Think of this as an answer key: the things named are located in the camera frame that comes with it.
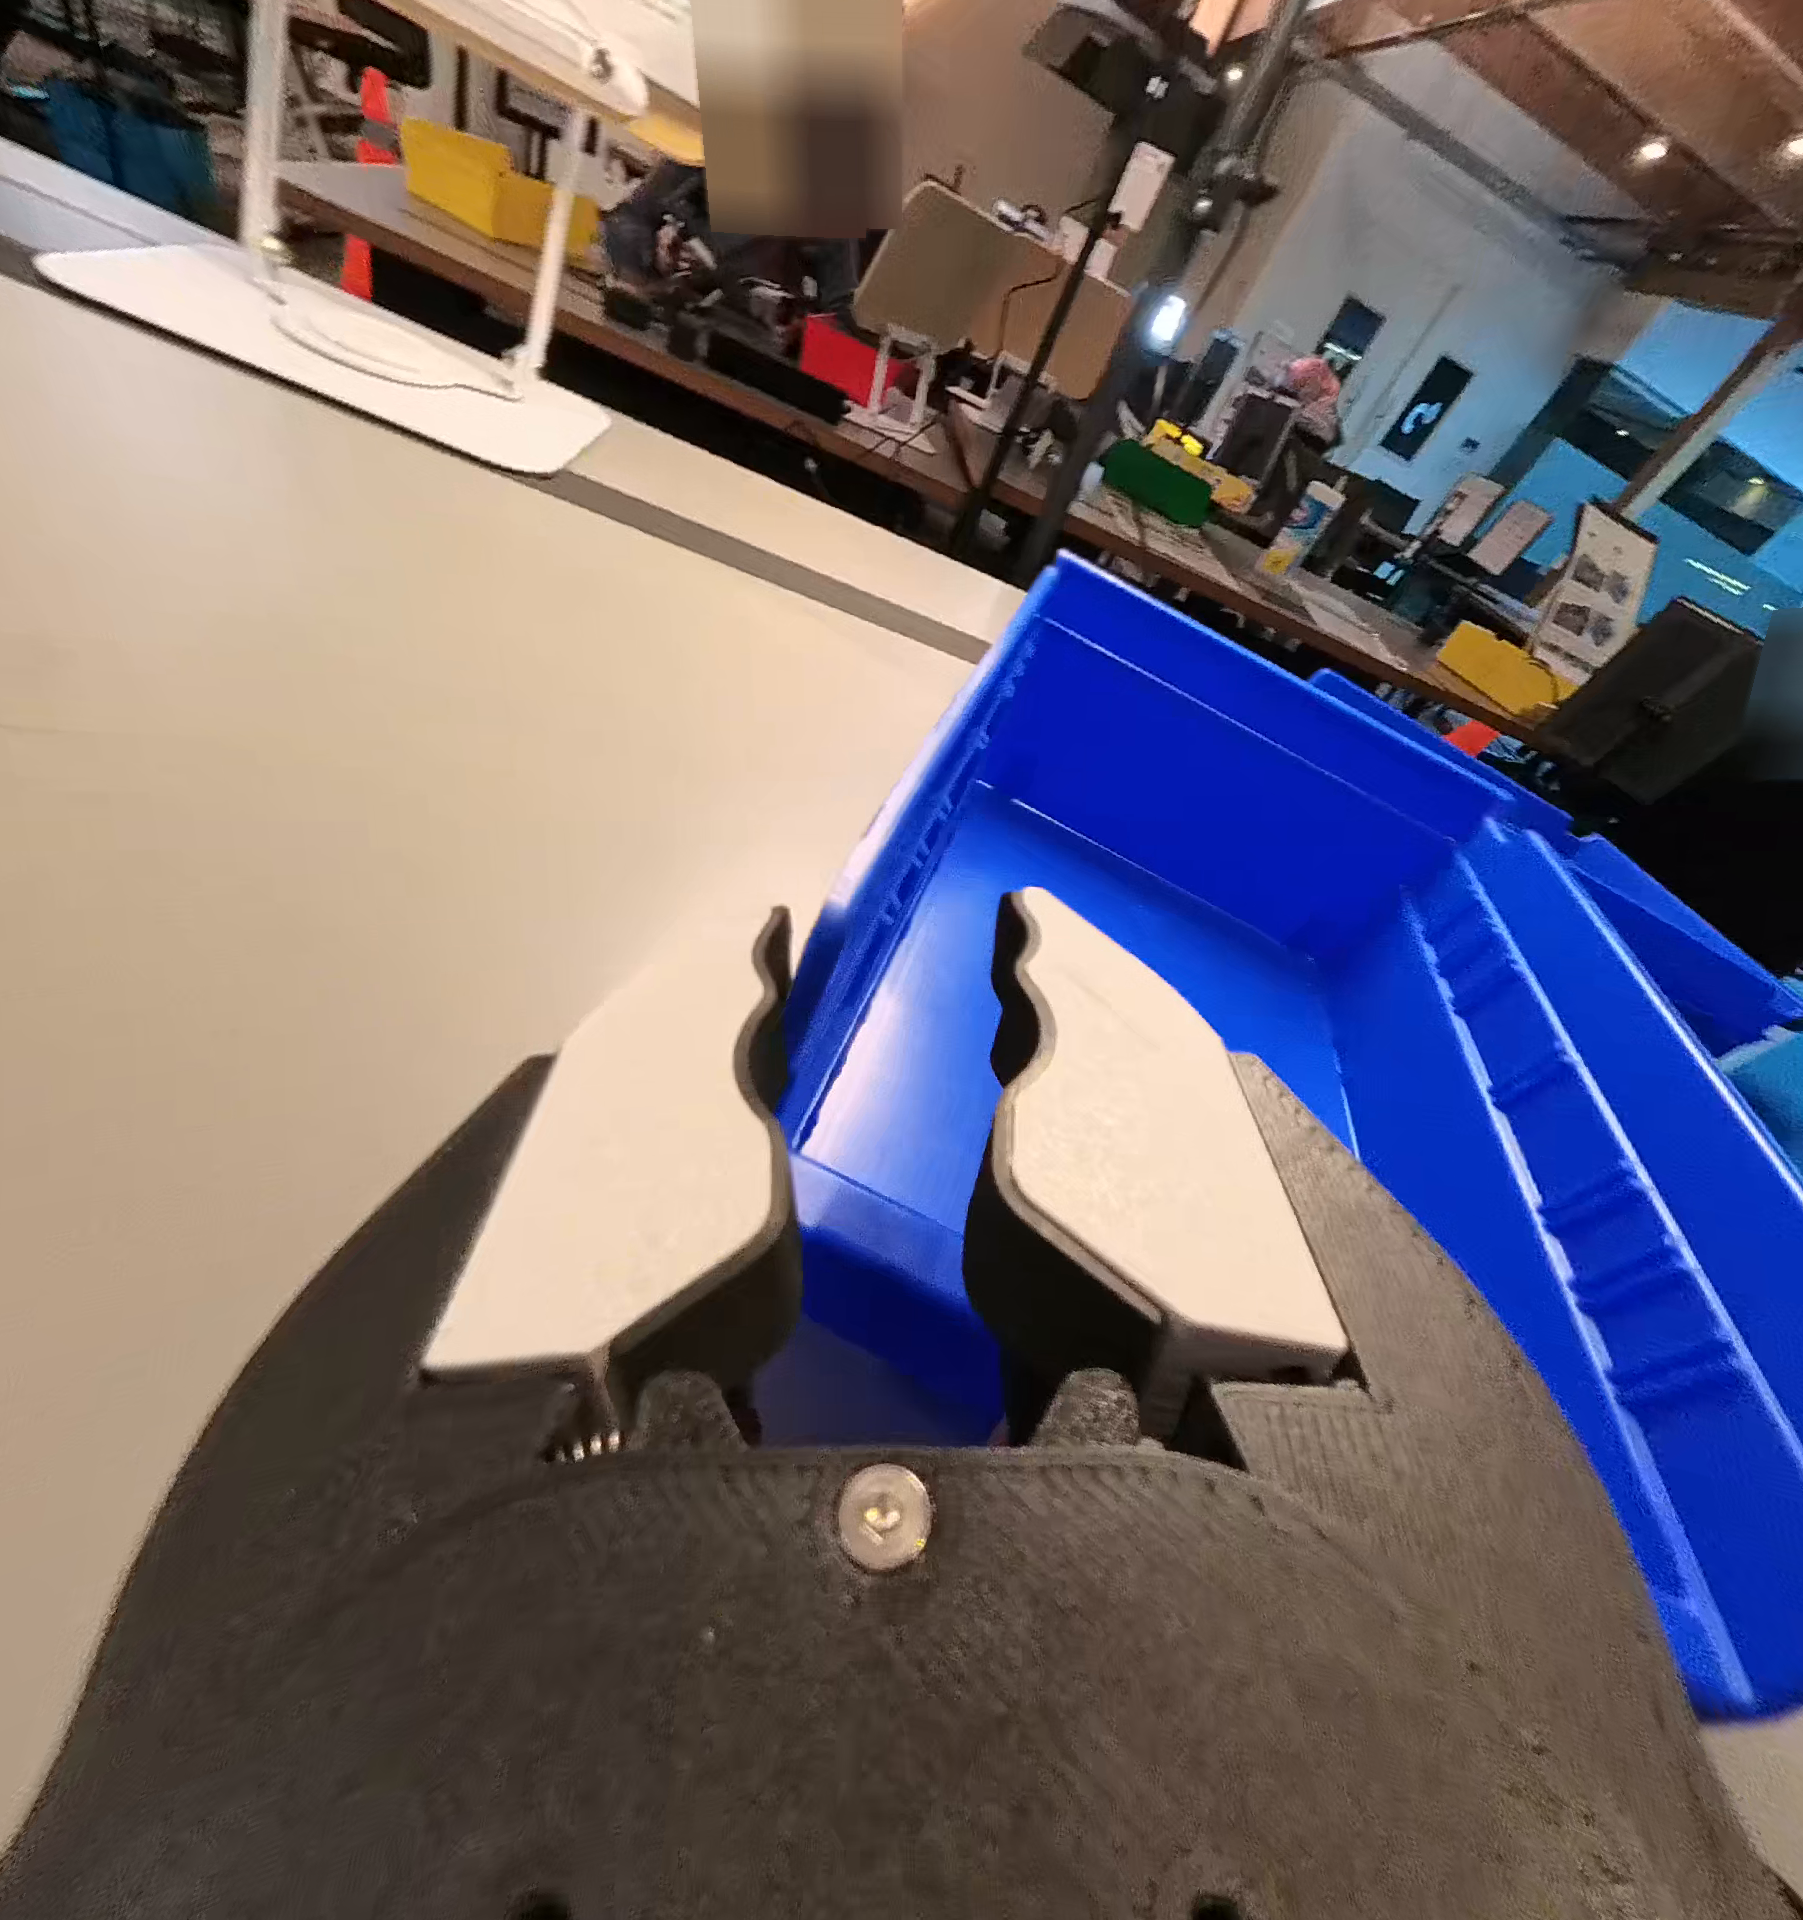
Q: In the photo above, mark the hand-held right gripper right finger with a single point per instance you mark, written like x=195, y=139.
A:
x=1156, y=1184

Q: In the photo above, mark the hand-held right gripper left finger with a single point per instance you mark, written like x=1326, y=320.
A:
x=617, y=1201

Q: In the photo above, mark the blue plastic bin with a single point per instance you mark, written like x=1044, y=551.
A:
x=1666, y=915
x=1216, y=810

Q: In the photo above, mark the small yellow bin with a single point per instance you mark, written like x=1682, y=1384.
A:
x=1502, y=669

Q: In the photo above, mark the green storage bin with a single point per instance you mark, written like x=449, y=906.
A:
x=1160, y=480

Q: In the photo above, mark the small instruction poster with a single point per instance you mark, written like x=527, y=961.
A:
x=1600, y=593

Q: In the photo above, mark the red storage bin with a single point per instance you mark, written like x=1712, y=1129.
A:
x=857, y=360

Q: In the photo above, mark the beige board on stand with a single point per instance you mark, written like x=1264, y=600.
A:
x=977, y=284

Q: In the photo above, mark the black tripod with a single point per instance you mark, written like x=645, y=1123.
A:
x=1112, y=224

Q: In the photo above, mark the long yellow bin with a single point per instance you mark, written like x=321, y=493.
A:
x=497, y=188

